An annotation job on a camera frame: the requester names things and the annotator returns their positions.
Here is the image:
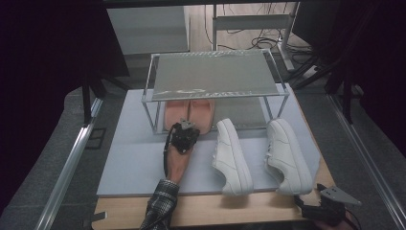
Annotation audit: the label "white sneaker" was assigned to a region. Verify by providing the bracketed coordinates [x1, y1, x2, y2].
[263, 118, 314, 196]
[211, 118, 255, 196]

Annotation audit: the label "aluminium rail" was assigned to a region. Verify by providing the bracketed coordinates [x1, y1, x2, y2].
[327, 94, 406, 230]
[34, 97, 103, 230]

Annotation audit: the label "white cabinet panel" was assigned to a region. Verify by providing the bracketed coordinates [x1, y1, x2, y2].
[106, 6, 191, 56]

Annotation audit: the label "black tripod stand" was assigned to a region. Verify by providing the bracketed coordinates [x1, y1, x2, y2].
[286, 47, 356, 125]

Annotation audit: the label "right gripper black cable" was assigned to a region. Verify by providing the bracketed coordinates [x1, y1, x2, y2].
[345, 209, 363, 230]

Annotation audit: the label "metal mesh shoe rack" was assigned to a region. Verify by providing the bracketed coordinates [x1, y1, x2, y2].
[141, 48, 291, 135]

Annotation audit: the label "grey metal desk frame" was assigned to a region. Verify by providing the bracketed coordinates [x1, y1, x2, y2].
[212, 2, 302, 72]

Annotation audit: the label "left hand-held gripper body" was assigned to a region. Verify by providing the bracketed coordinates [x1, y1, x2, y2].
[169, 118, 201, 155]

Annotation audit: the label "person's right hand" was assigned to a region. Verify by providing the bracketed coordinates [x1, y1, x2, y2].
[314, 217, 362, 230]

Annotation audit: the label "small black bracket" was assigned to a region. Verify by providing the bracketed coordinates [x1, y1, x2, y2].
[84, 127, 107, 150]

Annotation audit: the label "pink slipper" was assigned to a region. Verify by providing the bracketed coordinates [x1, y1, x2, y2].
[163, 99, 192, 132]
[188, 99, 215, 135]

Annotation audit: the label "person's left hand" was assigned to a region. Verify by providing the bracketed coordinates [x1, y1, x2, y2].
[166, 142, 193, 167]

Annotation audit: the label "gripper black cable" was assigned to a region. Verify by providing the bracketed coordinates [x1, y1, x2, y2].
[163, 123, 178, 178]
[345, 209, 363, 230]

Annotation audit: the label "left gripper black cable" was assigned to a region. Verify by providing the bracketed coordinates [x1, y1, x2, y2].
[163, 123, 178, 178]

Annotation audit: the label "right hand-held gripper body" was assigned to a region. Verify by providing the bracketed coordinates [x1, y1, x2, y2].
[301, 185, 362, 223]

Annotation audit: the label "black floor cables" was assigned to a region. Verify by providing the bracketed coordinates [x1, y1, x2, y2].
[204, 3, 314, 56]

